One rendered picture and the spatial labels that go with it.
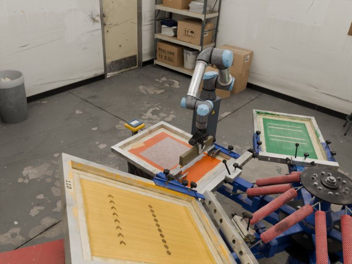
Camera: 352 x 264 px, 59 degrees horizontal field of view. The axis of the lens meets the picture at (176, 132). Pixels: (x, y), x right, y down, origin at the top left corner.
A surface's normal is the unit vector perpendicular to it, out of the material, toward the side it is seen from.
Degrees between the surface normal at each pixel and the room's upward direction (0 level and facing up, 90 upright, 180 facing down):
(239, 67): 90
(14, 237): 0
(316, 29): 90
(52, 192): 0
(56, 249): 0
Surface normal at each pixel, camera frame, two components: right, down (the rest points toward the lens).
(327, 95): -0.64, 0.37
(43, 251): 0.06, -0.85
